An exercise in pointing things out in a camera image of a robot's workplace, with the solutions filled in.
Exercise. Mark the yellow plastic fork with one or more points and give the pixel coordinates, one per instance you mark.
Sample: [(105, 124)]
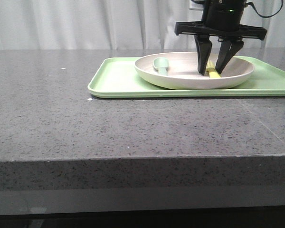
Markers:
[(210, 68)]

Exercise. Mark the beige round plate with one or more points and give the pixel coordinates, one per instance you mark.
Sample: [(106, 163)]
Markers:
[(183, 74)]

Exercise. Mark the light green rectangular tray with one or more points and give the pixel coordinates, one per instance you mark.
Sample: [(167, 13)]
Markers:
[(117, 78)]

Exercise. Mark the light green spoon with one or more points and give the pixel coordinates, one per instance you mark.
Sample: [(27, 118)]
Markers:
[(161, 65)]

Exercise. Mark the white pleated curtain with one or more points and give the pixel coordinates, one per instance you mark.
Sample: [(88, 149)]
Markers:
[(94, 24)]

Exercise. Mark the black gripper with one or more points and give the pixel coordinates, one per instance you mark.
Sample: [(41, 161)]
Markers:
[(220, 18)]

